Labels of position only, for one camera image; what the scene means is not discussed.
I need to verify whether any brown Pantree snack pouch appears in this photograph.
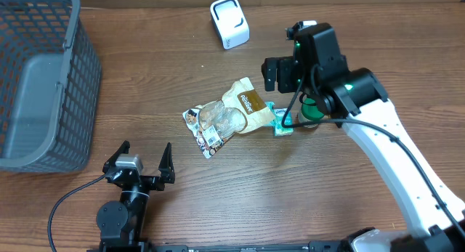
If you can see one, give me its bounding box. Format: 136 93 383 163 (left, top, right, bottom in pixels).
182 77 268 159

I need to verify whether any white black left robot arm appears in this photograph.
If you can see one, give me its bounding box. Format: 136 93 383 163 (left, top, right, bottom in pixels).
96 141 175 251

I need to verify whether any teal snack bar wrapper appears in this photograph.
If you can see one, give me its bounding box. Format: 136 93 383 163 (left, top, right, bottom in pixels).
264 102 276 127

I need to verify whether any green lidded cup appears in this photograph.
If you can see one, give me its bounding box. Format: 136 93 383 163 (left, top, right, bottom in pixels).
297 94 325 123

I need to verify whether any grey plastic mesh basket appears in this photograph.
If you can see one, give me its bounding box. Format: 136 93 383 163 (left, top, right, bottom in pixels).
1 0 102 173

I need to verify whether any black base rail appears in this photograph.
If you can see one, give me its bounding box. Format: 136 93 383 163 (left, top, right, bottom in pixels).
88 240 352 252

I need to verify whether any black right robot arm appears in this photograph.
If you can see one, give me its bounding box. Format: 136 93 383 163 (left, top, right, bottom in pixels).
262 56 464 251

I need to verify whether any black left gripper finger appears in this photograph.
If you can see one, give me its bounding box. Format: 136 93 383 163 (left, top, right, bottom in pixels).
102 140 130 172
158 142 175 184

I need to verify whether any white barcode scanner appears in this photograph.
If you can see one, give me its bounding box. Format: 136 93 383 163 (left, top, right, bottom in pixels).
210 0 250 50

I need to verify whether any teal tissue pack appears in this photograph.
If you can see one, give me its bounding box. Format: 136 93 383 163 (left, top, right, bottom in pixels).
272 108 294 137

